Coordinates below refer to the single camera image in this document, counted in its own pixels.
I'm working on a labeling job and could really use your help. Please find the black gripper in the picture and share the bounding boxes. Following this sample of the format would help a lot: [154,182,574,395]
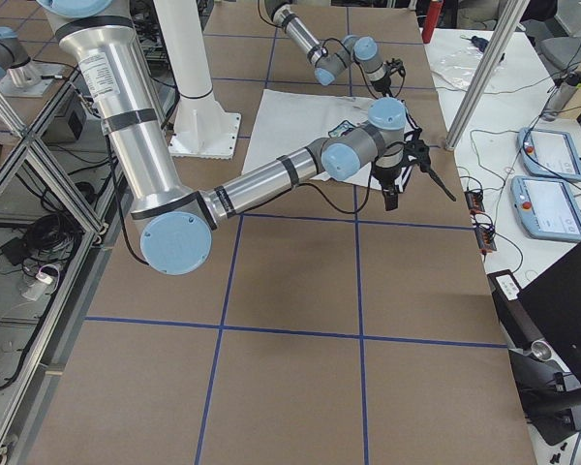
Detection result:
[370,58,406,97]
[375,139,456,202]

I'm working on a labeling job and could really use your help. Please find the grey cartoon print t-shirt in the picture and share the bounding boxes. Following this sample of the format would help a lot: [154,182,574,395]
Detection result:
[241,90,373,174]

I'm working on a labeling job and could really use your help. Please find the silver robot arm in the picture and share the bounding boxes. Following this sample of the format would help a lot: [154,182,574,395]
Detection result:
[258,1,406,97]
[44,1,432,275]

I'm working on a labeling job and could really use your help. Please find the orange circuit board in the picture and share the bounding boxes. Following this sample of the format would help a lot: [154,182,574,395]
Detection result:
[465,190,485,214]

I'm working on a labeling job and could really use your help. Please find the clear plastic bag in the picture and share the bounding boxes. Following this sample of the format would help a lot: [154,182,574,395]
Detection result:
[432,46,483,90]

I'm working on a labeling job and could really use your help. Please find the red cylinder bottle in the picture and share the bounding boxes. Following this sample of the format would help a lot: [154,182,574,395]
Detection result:
[421,0,443,44]

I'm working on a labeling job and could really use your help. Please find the upper blue teach pendant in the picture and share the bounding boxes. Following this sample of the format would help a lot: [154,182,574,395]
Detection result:
[517,127,581,182]

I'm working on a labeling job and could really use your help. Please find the blue teach pendant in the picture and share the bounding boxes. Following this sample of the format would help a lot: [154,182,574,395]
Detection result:
[517,127,581,182]
[510,175,581,243]

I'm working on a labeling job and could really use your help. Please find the lower blue teach pendant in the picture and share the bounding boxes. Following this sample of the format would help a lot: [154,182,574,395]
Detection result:
[510,175,581,243]

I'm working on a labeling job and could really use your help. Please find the grey water bottle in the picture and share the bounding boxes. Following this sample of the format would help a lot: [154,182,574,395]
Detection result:
[541,71,581,121]

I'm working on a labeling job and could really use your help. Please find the black laptop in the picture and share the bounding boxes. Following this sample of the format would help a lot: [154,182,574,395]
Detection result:
[518,241,581,382]

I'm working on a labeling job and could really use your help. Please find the aluminium frame post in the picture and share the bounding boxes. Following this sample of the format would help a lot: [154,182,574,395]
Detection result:
[443,0,530,151]

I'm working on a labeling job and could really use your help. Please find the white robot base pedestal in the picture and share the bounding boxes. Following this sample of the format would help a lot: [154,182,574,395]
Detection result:
[154,0,241,160]

